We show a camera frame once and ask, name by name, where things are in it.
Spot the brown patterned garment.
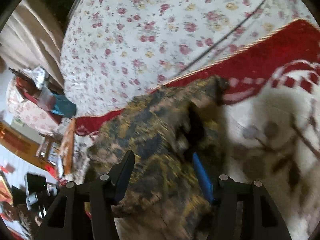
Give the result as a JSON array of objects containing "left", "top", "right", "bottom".
[{"left": 84, "top": 76, "right": 228, "bottom": 239}]

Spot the floral cushioned chair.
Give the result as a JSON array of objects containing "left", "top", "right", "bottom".
[{"left": 6, "top": 77, "right": 59, "bottom": 136}]

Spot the blue plastic bag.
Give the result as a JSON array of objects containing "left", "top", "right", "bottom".
[{"left": 51, "top": 94, "right": 76, "bottom": 118}]

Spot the red floral plush blanket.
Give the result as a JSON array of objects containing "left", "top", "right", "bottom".
[{"left": 75, "top": 18, "right": 320, "bottom": 240}]

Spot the silver foil bag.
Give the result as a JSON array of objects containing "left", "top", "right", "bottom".
[{"left": 22, "top": 66, "right": 50, "bottom": 90}]

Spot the beige curtain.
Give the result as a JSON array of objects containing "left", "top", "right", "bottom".
[{"left": 1, "top": 0, "right": 64, "bottom": 87}]

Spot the white floral bed sheet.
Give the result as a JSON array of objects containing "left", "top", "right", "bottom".
[{"left": 61, "top": 0, "right": 313, "bottom": 116}]

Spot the black cable on bed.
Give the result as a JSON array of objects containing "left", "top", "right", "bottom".
[{"left": 184, "top": 0, "right": 276, "bottom": 68}]

